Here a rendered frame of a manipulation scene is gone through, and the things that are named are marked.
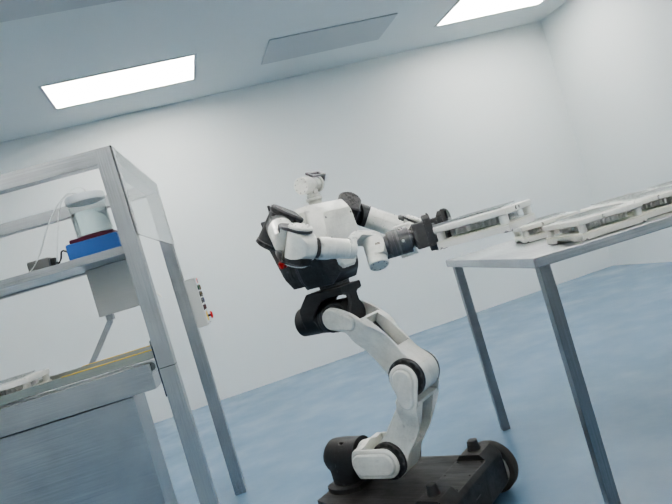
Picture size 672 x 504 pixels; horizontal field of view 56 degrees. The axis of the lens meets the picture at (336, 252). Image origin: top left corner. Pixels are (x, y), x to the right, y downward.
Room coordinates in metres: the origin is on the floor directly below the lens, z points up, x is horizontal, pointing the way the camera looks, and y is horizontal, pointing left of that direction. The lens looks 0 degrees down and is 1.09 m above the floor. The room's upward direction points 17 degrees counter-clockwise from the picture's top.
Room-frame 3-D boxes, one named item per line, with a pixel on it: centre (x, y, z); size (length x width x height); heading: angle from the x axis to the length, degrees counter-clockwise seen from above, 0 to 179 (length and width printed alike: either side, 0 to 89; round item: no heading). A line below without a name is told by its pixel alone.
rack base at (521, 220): (2.02, -0.48, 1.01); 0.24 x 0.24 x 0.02; 54
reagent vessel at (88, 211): (2.53, 0.91, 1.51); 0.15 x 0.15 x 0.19
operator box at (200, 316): (3.38, 0.79, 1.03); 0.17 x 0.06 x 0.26; 7
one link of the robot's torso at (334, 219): (2.42, 0.07, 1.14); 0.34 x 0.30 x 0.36; 144
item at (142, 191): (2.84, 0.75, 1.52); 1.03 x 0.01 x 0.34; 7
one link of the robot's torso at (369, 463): (2.40, 0.03, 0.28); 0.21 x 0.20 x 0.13; 54
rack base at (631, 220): (2.23, -0.90, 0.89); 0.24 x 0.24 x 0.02; 10
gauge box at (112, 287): (2.63, 0.90, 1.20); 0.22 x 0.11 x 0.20; 97
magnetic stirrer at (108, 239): (2.54, 0.91, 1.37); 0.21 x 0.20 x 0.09; 7
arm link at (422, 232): (2.04, -0.26, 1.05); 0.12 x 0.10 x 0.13; 86
